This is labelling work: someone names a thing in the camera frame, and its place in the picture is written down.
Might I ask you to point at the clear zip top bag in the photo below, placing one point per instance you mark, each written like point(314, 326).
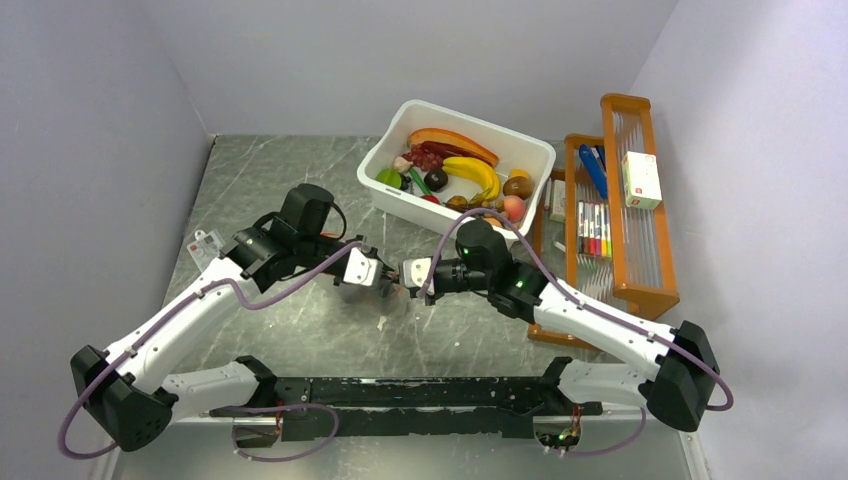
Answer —
point(387, 298)

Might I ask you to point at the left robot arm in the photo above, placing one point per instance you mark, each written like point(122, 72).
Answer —
point(129, 388)

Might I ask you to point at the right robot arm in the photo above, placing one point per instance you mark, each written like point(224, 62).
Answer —
point(671, 372)

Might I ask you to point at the white plastic food bin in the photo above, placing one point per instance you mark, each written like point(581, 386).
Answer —
point(524, 166)

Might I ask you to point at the green toy lime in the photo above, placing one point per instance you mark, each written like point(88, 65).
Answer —
point(390, 177)

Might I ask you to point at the red toy grapes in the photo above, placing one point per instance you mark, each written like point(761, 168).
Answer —
point(422, 158)

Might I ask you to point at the yellow toy banana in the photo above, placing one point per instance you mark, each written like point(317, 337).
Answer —
point(476, 171)

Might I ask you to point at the orange toy melon slice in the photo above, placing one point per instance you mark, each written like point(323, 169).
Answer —
point(445, 143)

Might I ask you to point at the set of coloured markers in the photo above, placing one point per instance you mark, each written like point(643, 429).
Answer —
point(593, 229)

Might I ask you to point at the orange wooden rack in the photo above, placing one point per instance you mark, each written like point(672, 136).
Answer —
point(637, 273)

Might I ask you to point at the white tag card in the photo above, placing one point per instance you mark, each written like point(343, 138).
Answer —
point(204, 248)

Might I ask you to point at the white small carton box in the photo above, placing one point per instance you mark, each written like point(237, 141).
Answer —
point(642, 187)

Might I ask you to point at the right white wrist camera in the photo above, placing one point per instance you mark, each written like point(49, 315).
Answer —
point(413, 275)

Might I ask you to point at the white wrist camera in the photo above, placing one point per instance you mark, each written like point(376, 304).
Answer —
point(363, 268)
point(413, 275)

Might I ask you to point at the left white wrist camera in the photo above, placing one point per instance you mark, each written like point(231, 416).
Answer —
point(363, 268)

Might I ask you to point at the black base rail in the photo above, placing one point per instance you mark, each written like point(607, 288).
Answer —
point(308, 408)

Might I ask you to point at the blue handled tool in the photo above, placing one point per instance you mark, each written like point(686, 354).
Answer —
point(594, 165)

